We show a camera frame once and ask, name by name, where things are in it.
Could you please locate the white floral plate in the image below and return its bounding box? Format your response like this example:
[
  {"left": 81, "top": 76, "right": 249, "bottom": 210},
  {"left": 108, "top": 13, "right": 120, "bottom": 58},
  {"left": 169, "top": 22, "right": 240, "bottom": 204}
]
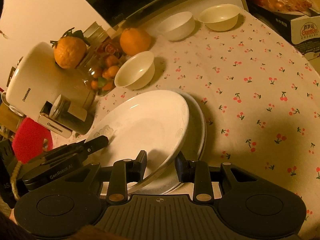
[{"left": 84, "top": 90, "right": 189, "bottom": 193}]

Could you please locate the large cream bowl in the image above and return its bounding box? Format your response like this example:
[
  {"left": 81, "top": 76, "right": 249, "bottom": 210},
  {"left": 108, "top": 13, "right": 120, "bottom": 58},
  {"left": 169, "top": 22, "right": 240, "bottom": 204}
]
[{"left": 114, "top": 51, "right": 155, "bottom": 90}]

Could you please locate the white bowl with spout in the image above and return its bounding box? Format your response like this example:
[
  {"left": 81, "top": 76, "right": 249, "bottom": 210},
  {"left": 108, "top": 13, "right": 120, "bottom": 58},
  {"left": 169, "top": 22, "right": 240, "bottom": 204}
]
[{"left": 157, "top": 11, "right": 195, "bottom": 41}]

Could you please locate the small cream bowl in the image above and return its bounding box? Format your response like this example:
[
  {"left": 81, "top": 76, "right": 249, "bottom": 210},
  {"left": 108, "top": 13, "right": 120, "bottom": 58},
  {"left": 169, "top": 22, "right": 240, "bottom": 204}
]
[{"left": 198, "top": 4, "right": 241, "bottom": 32}]

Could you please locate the red object at left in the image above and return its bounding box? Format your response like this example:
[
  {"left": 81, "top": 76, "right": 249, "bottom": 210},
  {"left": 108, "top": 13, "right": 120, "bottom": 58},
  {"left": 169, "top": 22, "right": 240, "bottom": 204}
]
[{"left": 12, "top": 118, "right": 53, "bottom": 164}]

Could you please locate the white Changhong air fryer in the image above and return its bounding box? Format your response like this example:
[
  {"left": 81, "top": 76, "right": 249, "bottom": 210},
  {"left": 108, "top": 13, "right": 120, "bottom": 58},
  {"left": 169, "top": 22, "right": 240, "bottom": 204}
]
[{"left": 6, "top": 42, "right": 95, "bottom": 138}]

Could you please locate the glass jar of kumquats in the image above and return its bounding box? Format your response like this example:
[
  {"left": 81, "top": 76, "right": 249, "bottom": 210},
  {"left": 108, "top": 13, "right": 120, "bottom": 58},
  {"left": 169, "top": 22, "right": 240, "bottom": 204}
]
[{"left": 76, "top": 22, "right": 124, "bottom": 96}]

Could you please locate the large orange citrus on jar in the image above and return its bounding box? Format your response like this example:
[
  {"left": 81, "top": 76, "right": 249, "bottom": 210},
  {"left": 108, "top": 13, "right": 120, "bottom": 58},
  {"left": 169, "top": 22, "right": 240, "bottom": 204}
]
[{"left": 50, "top": 28, "right": 89, "bottom": 69}]

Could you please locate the cherry print tablecloth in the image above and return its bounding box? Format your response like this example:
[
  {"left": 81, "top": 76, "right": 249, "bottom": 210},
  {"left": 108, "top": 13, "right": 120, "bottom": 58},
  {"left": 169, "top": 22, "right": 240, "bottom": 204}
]
[{"left": 49, "top": 6, "right": 320, "bottom": 239}]

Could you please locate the orange citrus on table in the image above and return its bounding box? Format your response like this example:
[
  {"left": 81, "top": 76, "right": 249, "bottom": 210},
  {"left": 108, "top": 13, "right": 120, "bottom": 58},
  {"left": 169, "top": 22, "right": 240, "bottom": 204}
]
[{"left": 120, "top": 28, "right": 152, "bottom": 56}]

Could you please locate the white Ganten cardboard box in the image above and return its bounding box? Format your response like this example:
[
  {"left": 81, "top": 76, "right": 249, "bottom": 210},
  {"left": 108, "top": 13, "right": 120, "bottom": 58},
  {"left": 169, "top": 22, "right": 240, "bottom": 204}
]
[{"left": 248, "top": 3, "right": 319, "bottom": 60}]

